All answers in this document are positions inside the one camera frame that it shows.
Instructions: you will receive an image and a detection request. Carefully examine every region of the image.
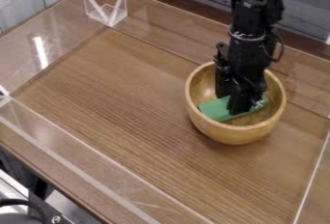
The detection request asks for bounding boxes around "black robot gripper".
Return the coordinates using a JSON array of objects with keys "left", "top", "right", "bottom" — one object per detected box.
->
[{"left": 214, "top": 29, "right": 277, "bottom": 116}]

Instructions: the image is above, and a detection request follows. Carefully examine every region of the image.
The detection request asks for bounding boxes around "green rectangular block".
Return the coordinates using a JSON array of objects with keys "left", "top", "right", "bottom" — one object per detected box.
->
[{"left": 198, "top": 95, "right": 270, "bottom": 123}]

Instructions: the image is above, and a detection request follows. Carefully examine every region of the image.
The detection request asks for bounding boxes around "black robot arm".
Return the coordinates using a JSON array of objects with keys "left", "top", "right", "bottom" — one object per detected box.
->
[{"left": 214, "top": 0, "right": 284, "bottom": 116}]

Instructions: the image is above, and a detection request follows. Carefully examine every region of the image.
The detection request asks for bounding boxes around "brown wooden bowl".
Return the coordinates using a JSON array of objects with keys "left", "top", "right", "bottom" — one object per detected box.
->
[{"left": 185, "top": 62, "right": 288, "bottom": 145}]

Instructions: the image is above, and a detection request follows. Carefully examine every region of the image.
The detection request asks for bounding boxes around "clear acrylic corner bracket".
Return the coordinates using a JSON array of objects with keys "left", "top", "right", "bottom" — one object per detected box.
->
[{"left": 83, "top": 0, "right": 129, "bottom": 27}]

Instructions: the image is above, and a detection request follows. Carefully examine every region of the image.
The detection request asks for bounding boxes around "clear acrylic tray wall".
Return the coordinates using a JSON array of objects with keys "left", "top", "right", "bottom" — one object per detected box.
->
[{"left": 0, "top": 86, "right": 216, "bottom": 224}]

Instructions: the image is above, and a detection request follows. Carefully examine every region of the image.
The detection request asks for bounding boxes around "black metal bracket with bolt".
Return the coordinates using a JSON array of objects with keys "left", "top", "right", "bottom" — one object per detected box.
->
[{"left": 27, "top": 192, "right": 75, "bottom": 224}]

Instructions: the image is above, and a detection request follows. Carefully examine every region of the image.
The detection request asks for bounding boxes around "black cable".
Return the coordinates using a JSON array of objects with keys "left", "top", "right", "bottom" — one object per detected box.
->
[{"left": 0, "top": 195, "right": 45, "bottom": 224}]

